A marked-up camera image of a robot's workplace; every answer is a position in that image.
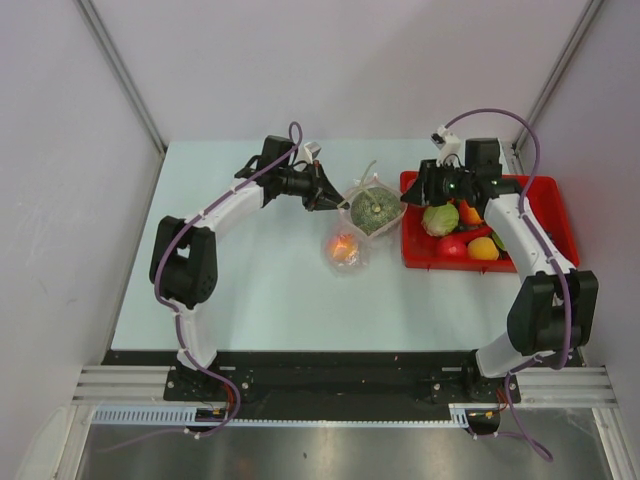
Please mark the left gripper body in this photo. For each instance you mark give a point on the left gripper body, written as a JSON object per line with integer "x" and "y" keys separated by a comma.
{"x": 300, "y": 184}

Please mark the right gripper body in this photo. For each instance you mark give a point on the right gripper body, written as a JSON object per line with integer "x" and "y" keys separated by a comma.
{"x": 449, "y": 184}

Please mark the green toy melon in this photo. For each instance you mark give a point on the green toy melon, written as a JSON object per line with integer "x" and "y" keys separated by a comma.
{"x": 374, "y": 207}

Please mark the orange-red toy peach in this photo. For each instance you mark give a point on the orange-red toy peach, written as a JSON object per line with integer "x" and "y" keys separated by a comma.
{"x": 343, "y": 249}

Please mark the clear pink-dotted zip bag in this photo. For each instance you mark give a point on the clear pink-dotted zip bag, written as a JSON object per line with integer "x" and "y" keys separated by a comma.
{"x": 342, "y": 224}

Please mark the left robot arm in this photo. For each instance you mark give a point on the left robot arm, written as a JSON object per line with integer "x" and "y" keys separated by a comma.
{"x": 184, "y": 265}

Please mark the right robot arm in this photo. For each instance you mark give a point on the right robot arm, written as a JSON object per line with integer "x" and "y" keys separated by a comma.
{"x": 554, "y": 308}

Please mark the green toy cabbage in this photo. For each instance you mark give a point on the green toy cabbage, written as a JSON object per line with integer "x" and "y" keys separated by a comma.
{"x": 439, "y": 221}

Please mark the red-yellow toy mango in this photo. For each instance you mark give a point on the red-yellow toy mango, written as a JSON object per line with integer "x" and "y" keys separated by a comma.
{"x": 469, "y": 215}

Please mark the red toy chili pepper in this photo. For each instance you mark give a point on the red toy chili pepper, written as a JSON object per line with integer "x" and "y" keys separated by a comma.
{"x": 469, "y": 235}

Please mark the red toy tomato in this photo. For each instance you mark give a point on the red toy tomato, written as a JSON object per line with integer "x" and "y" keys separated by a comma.
{"x": 451, "y": 247}

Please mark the yellow-orange toy apricot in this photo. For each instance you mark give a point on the yellow-orange toy apricot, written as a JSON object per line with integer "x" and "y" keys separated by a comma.
{"x": 483, "y": 248}

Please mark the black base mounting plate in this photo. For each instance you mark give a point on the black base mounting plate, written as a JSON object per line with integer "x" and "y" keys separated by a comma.
{"x": 328, "y": 386}

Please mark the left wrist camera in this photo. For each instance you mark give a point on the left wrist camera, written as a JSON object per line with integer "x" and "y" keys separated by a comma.
{"x": 310, "y": 152}

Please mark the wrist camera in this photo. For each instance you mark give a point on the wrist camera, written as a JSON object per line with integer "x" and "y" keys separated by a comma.
{"x": 447, "y": 143}
{"x": 310, "y": 152}

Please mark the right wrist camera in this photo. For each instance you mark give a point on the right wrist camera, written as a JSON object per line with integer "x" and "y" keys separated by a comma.
{"x": 447, "y": 143}

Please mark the aluminium frame rail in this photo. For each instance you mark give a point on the aluminium frame rail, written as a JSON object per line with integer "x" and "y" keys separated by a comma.
{"x": 121, "y": 385}

